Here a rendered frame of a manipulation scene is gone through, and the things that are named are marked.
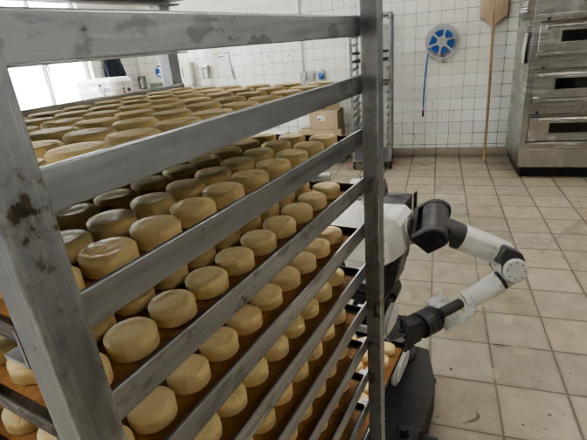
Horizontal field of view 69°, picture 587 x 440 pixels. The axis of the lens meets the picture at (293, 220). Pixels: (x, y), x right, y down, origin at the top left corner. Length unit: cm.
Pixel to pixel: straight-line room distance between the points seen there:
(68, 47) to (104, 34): 3
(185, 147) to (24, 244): 17
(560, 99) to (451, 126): 153
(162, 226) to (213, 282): 10
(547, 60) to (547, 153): 94
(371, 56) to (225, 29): 36
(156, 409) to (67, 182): 27
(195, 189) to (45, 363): 30
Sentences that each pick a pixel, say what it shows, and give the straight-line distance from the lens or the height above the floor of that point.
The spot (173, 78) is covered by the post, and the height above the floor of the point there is 153.
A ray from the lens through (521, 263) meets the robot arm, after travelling 154.
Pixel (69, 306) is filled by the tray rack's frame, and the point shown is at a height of 144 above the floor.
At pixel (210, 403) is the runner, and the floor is 123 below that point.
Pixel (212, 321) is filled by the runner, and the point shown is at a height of 132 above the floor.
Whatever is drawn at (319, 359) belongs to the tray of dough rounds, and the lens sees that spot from 82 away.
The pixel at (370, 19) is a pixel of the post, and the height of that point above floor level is 160.
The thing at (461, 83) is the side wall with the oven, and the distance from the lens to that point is 610.
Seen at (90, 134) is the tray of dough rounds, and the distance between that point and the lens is 45.
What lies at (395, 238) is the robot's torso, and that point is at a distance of 144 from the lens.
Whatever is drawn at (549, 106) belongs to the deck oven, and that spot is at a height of 76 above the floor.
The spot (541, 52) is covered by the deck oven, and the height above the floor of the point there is 129.
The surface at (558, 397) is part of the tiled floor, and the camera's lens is 241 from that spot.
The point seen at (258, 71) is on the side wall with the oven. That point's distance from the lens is 655.
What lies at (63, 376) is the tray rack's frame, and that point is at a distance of 31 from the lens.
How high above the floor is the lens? 157
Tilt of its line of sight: 22 degrees down
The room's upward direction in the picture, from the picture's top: 5 degrees counter-clockwise
